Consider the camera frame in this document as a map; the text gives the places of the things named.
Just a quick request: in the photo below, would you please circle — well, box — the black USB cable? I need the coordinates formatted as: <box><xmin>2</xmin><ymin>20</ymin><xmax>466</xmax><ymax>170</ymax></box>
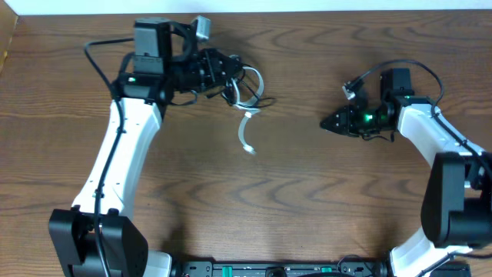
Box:
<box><xmin>205</xmin><ymin>63</ymin><xmax>277</xmax><ymax>109</ymax></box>

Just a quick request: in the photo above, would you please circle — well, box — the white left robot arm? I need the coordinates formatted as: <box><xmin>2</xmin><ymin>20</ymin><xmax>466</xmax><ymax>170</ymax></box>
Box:
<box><xmin>48</xmin><ymin>16</ymin><xmax>241</xmax><ymax>276</ymax></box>

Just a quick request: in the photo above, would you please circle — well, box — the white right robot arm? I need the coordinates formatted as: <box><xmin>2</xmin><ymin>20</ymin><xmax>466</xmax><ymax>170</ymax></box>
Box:
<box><xmin>320</xmin><ymin>68</ymin><xmax>491</xmax><ymax>276</ymax></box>

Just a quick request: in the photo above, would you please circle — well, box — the white USB cable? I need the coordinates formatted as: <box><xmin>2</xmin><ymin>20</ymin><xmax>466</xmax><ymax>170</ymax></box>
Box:
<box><xmin>230</xmin><ymin>65</ymin><xmax>265</xmax><ymax>155</ymax></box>

